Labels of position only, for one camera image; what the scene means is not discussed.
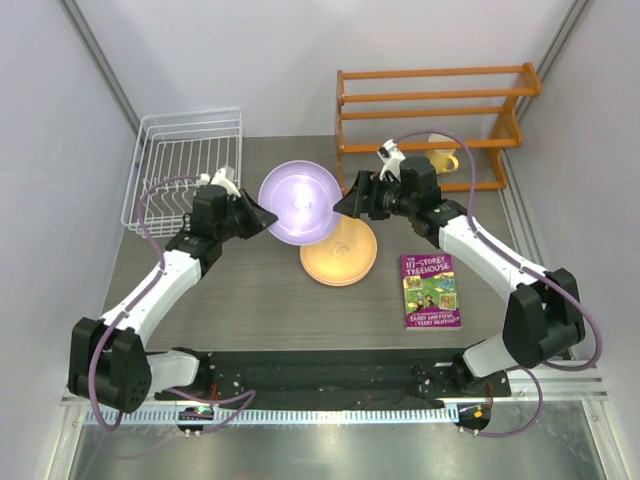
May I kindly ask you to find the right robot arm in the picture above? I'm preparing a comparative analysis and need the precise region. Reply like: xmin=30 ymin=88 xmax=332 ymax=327
xmin=333 ymin=158 xmax=585 ymax=395

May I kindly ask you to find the orange wooden shelf rack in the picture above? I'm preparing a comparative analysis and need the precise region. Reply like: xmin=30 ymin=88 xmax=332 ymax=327
xmin=335 ymin=62 xmax=542 ymax=192

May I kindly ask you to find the purple cable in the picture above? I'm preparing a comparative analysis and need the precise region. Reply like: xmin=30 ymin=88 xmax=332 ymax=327
xmin=394 ymin=130 xmax=605 ymax=440
xmin=87 ymin=174 xmax=259 ymax=439

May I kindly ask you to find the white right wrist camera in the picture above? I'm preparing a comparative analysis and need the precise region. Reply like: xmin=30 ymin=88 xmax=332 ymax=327
xmin=377 ymin=139 xmax=406 ymax=182

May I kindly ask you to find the slotted cable duct rail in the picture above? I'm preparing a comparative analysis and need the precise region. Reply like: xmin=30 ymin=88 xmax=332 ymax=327
xmin=82 ymin=407 xmax=459 ymax=426

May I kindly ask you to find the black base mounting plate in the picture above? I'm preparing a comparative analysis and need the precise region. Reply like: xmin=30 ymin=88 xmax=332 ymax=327
xmin=186 ymin=348 xmax=511 ymax=411

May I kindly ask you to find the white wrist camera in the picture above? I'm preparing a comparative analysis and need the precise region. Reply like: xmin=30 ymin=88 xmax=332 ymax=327
xmin=197 ymin=166 xmax=240 ymax=197
xmin=377 ymin=139 xmax=406 ymax=182

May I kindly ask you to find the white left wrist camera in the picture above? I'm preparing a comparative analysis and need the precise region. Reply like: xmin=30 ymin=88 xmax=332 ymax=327
xmin=197 ymin=166 xmax=240 ymax=197

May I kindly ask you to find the purple storey treehouse book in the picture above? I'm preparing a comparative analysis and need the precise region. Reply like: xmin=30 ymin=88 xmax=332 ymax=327
xmin=400 ymin=253 xmax=462 ymax=331

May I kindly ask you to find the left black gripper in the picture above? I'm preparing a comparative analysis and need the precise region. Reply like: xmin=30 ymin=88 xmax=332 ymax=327
xmin=215 ymin=189 xmax=277 ymax=243

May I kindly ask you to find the purple plate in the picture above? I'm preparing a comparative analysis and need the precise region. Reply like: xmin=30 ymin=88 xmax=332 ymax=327
xmin=258 ymin=160 xmax=342 ymax=246

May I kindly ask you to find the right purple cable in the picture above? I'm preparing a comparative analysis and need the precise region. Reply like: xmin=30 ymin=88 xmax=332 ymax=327
xmin=394 ymin=130 xmax=605 ymax=440

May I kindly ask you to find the yellow plate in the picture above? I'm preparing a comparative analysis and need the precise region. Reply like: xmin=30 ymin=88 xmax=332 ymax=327
xmin=299 ymin=216 xmax=378 ymax=287

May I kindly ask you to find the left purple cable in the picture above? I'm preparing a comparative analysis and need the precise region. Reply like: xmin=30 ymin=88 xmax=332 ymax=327
xmin=87 ymin=174 xmax=259 ymax=439

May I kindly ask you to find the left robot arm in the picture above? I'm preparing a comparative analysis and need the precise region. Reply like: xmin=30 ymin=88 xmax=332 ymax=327
xmin=68 ymin=180 xmax=278 ymax=413

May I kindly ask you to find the white wire dish rack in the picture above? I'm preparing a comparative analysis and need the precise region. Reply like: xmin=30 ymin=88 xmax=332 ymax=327
xmin=121 ymin=108 xmax=243 ymax=238

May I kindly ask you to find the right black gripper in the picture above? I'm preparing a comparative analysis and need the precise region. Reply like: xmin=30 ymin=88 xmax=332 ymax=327
xmin=334 ymin=170 xmax=417 ymax=220

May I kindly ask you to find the yellow mug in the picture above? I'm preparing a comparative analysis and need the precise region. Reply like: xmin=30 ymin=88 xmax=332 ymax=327
xmin=425 ymin=133 xmax=459 ymax=174

